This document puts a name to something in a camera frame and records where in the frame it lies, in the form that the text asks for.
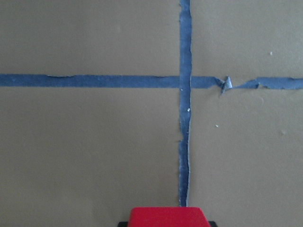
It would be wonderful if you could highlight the red block middle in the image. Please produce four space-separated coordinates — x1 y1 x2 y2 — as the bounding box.
128 207 210 227

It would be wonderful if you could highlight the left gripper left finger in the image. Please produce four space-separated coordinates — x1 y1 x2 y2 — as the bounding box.
118 221 128 227

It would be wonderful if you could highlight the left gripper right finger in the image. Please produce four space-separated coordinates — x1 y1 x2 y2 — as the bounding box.
208 221 216 227

